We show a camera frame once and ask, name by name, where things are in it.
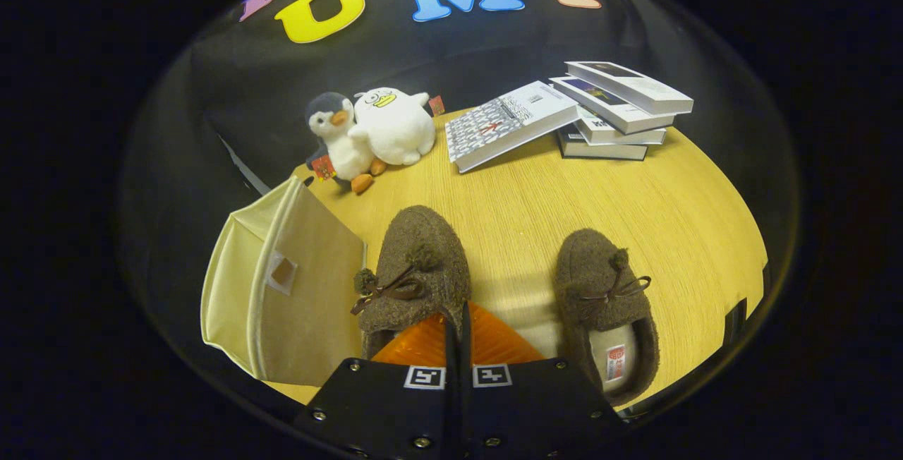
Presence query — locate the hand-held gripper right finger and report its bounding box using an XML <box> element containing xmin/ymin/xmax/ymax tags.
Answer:
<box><xmin>462</xmin><ymin>303</ymin><xmax>629</xmax><ymax>460</ymax></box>

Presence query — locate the brown fuzzy shoe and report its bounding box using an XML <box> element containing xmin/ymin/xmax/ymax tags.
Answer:
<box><xmin>351</xmin><ymin>205</ymin><xmax>472</xmax><ymax>361</ymax></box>
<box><xmin>554</xmin><ymin>228</ymin><xmax>660</xmax><ymax>406</ymax></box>

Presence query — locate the grey penguin plush toy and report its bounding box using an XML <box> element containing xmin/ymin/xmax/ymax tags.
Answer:
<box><xmin>305</xmin><ymin>92</ymin><xmax>387</xmax><ymax>195</ymax></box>

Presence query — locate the dark grey book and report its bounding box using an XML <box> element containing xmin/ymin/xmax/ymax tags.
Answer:
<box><xmin>557</xmin><ymin>125</ymin><xmax>648</xmax><ymax>161</ymax></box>

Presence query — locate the white duck plush toy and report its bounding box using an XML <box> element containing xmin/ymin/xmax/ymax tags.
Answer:
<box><xmin>348</xmin><ymin>87</ymin><xmax>446</xmax><ymax>167</ymax></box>

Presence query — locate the white book blue cover picture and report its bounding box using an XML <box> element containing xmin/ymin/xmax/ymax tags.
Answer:
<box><xmin>549</xmin><ymin>76</ymin><xmax>677</xmax><ymax>135</ymax></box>

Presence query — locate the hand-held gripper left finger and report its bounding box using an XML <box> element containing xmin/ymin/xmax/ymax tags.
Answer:
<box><xmin>293</xmin><ymin>308</ymin><xmax>463</xmax><ymax>460</ymax></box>

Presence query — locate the white book black lettering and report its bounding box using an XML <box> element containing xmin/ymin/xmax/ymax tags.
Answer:
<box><xmin>575</xmin><ymin>107</ymin><xmax>667</xmax><ymax>146</ymax></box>

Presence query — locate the white book dark cover picture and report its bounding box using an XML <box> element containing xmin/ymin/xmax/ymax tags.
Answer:
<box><xmin>564</xmin><ymin>61</ymin><xmax>694</xmax><ymax>116</ymax></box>

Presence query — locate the white patterned cover book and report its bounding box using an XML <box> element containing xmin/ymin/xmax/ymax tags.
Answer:
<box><xmin>444</xmin><ymin>80</ymin><xmax>581</xmax><ymax>174</ymax></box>

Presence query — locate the beige fabric storage box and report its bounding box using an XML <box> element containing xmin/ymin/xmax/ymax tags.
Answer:
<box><xmin>200</xmin><ymin>176</ymin><xmax>368</xmax><ymax>387</ymax></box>

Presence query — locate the black backdrop cloth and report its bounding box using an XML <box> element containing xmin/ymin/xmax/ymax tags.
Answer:
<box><xmin>120</xmin><ymin>0</ymin><xmax>798</xmax><ymax>291</ymax></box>

